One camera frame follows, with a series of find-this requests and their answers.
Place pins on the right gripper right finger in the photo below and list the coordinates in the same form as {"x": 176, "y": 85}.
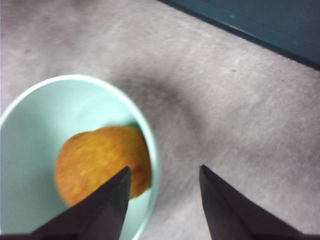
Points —
{"x": 230, "y": 215}

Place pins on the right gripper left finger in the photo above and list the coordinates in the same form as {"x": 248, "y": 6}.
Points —
{"x": 95, "y": 215}

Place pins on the orange-brown kiwi fruit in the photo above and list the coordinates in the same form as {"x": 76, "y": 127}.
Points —
{"x": 95, "y": 160}

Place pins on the teal ribbed bowl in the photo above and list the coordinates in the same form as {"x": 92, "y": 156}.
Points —
{"x": 37, "y": 130}

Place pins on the black rectangular tray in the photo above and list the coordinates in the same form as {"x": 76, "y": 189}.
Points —
{"x": 270, "y": 22}

